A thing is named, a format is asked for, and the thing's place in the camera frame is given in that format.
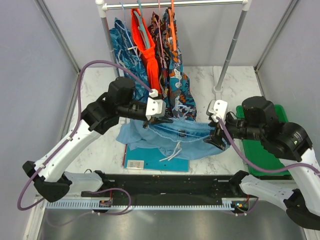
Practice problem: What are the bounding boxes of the colourful cartoon print shorts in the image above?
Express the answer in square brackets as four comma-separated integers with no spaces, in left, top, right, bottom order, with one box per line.
[163,8,197,121]

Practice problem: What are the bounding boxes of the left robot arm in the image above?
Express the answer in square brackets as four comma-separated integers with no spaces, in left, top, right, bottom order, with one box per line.
[22,77,166,203]

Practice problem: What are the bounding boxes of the dark comic print shorts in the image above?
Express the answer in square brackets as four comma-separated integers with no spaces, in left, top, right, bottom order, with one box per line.
[147,12,171,105]

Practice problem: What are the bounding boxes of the orange shorts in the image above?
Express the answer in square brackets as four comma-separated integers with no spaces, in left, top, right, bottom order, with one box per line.
[131,8,162,97]

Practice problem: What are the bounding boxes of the aluminium frame post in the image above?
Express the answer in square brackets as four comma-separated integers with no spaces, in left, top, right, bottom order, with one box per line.
[34,0,81,74]
[254,0,301,74]

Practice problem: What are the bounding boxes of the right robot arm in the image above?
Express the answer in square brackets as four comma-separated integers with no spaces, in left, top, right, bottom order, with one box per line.
[205,96,320,231]

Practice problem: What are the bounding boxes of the white metal clothes rack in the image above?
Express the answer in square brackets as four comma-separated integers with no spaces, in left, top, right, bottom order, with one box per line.
[95,0,252,100]

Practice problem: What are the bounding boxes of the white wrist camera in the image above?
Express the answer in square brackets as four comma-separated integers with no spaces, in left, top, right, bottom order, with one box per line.
[145,89,166,119]
[206,99,228,123]

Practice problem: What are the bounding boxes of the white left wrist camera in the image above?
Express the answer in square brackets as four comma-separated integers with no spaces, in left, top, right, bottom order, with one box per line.
[145,89,166,119]

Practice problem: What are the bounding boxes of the teal folder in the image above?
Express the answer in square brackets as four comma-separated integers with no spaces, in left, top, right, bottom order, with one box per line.
[122,145,189,172]

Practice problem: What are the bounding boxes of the orange plastic hanger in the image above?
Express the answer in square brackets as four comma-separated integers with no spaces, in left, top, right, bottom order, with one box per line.
[167,0,177,51]

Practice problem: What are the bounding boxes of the green plastic bin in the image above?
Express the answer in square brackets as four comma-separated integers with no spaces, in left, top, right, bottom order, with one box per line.
[236,104,291,177]

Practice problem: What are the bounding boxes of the light blue wire hanger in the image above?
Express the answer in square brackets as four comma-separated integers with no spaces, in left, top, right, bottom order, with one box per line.
[148,116,215,142]

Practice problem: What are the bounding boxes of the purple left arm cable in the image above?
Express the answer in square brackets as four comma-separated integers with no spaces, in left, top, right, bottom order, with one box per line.
[16,59,157,211]

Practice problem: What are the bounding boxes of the blue patterned shorts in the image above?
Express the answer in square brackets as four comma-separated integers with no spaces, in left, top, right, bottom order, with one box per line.
[110,18,151,107]

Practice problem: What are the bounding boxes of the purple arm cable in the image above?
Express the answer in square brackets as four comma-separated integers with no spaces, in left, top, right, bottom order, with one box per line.
[216,116,320,175]
[16,59,157,211]

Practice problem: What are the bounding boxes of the left aluminium frame post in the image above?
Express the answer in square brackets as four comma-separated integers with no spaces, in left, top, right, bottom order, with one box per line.
[34,0,81,74]

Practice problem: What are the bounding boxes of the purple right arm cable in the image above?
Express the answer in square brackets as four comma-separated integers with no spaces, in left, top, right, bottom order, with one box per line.
[216,116,320,175]

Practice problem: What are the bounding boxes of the light blue cable duct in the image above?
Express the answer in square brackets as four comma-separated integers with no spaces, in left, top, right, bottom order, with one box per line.
[46,199,235,211]

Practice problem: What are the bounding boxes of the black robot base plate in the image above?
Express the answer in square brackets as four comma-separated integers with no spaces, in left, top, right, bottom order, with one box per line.
[81,171,261,207]

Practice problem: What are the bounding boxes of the pink plastic hanger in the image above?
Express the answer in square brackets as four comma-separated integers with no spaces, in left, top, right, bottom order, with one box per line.
[155,0,165,65]

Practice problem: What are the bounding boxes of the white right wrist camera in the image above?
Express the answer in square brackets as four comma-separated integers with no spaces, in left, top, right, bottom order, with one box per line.
[206,99,228,123]

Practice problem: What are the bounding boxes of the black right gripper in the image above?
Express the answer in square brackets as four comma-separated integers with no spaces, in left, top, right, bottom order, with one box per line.
[203,111,265,151]

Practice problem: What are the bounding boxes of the teal plastic hanger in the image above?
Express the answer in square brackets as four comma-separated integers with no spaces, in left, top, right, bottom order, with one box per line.
[133,0,151,50]

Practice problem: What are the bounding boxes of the blue plastic hanger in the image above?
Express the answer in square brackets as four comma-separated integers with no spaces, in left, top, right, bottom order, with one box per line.
[119,1,140,58]

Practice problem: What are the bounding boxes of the light blue shorts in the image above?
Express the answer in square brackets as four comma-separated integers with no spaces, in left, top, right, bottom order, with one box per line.
[116,119,223,161]

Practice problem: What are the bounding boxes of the right aluminium frame post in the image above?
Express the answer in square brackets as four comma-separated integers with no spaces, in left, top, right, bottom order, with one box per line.
[254,0,301,74]

